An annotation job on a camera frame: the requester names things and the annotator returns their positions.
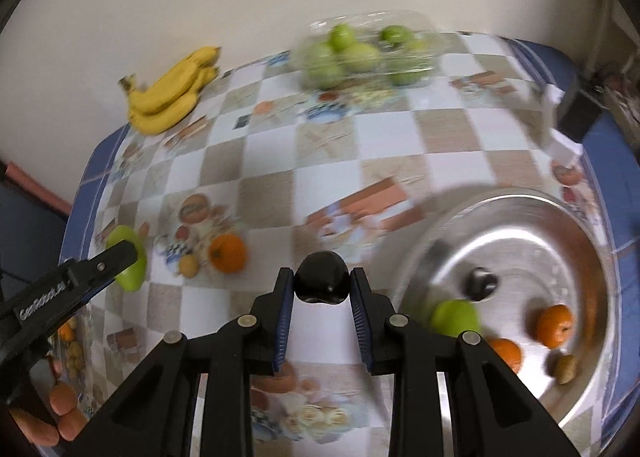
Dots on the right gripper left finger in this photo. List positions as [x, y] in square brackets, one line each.
[152, 412]

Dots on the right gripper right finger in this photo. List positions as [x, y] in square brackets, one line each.
[492, 413]

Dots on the brown longan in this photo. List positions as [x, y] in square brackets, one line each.
[565, 368]
[188, 265]

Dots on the green mango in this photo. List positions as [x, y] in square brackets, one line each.
[135, 263]
[451, 318]

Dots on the dark plum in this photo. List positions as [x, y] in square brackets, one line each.
[322, 277]
[480, 284]

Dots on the orange tangerine with stem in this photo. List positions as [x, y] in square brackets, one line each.
[227, 253]

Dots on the dark plum top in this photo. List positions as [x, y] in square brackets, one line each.
[322, 277]

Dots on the person's left hand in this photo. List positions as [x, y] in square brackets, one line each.
[45, 407]

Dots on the silver metal plate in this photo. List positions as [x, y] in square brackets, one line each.
[543, 255]

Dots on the patterned tablecloth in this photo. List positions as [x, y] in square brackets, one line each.
[361, 171]

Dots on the yellow banana bunch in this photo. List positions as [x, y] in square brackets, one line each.
[155, 109]

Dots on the black charger on white base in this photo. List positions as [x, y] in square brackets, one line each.
[567, 117]

